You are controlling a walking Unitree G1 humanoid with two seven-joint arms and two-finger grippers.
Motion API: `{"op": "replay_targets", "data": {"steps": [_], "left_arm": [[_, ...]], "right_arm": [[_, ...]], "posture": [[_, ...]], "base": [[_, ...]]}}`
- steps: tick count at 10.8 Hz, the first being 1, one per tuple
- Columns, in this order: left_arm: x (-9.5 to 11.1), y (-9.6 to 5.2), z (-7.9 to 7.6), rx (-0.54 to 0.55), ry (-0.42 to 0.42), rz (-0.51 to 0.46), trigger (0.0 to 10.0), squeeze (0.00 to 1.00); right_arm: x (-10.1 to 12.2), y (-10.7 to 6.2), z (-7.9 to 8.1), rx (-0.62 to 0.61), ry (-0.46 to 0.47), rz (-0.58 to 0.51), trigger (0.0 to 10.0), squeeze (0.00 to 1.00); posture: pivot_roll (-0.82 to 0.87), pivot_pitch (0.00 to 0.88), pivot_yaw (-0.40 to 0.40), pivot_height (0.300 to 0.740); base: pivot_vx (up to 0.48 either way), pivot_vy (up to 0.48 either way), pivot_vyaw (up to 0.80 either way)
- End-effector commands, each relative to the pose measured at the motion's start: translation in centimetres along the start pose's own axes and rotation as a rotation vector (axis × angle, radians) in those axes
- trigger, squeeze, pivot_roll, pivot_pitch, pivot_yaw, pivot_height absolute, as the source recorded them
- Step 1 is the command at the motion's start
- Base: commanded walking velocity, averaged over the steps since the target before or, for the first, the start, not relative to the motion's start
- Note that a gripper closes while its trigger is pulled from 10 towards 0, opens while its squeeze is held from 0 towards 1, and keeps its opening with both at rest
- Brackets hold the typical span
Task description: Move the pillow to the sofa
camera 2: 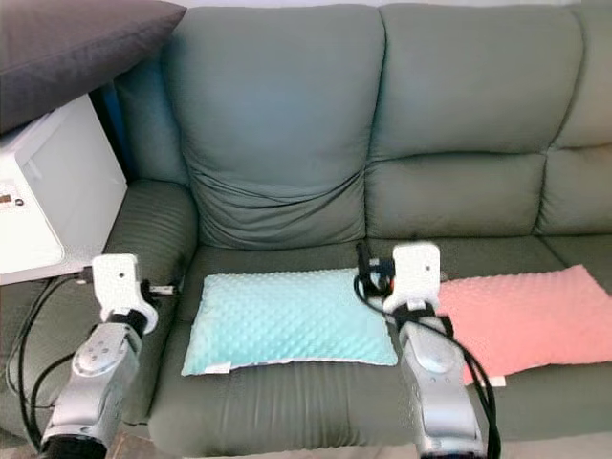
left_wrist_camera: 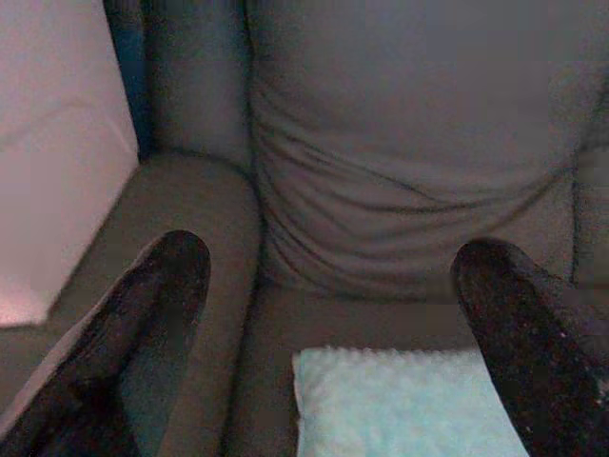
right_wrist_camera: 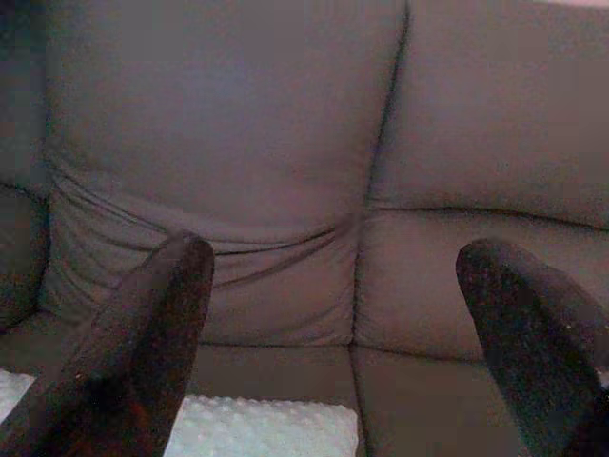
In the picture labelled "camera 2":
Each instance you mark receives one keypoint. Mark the pink dotted pillow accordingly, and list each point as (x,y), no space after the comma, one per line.
(526,316)

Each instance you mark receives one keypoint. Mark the grey-green leather sofa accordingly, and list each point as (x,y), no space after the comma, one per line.
(277,96)

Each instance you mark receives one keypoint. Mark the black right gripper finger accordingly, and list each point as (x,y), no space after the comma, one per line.
(362,264)

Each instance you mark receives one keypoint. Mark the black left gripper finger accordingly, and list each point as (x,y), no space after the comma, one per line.
(177,272)

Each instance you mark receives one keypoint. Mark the teal dotted pillow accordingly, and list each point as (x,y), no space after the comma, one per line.
(287,320)

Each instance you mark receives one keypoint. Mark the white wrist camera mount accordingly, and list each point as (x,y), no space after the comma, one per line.
(416,273)
(117,282)

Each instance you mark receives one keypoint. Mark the white box appliance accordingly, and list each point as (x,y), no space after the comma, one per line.
(57,210)

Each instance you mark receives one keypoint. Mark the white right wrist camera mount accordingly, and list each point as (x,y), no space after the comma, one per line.
(416,273)

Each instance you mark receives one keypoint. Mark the dark grey cushion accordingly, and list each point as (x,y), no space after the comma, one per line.
(67,48)

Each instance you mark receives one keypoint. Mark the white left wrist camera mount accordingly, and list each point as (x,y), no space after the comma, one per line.
(117,282)

